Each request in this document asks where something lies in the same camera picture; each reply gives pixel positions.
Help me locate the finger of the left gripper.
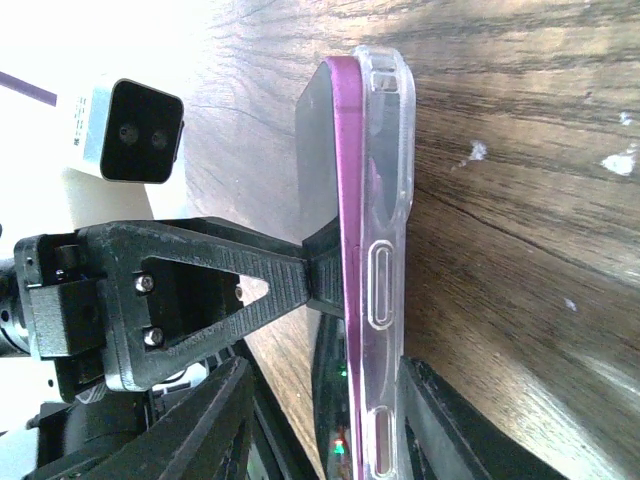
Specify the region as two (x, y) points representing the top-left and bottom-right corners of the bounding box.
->
(74, 215), (346, 392)

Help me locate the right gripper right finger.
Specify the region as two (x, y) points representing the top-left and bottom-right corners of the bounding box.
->
(397, 356), (564, 479)

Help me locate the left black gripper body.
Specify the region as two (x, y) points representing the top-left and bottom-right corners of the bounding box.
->
(14, 232), (150, 400)

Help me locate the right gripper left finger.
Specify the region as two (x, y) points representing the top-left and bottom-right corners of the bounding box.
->
(27, 357), (254, 479)

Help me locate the pink-edged black phone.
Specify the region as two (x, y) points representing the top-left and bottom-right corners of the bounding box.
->
(295, 56), (363, 479)

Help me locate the clear magsafe phone case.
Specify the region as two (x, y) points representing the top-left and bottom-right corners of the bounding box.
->
(353, 45), (416, 479)

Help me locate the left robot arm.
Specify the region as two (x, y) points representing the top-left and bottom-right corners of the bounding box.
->
(1, 169), (324, 478)

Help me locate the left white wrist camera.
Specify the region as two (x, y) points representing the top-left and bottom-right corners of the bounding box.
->
(56, 76), (184, 184)

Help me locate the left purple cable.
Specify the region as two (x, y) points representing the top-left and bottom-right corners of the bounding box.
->
(0, 69), (59, 109)

